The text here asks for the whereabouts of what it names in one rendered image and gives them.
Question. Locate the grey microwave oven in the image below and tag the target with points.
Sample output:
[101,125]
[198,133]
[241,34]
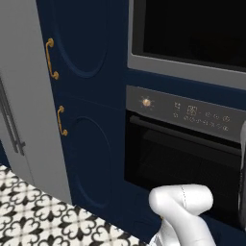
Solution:
[189,68]

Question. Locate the black built-in oven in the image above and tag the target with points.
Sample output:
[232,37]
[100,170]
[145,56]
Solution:
[166,104]

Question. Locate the tall navy cupboard door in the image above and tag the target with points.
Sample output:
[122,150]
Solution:
[86,38]

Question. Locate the black oven door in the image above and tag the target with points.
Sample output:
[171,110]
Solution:
[179,169]

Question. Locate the grey fridge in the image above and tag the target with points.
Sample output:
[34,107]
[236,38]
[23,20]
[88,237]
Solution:
[29,96]

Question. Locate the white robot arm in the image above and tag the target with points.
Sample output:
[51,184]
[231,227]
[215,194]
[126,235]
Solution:
[184,205]

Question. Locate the brass oven knob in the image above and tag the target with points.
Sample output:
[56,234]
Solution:
[146,102]

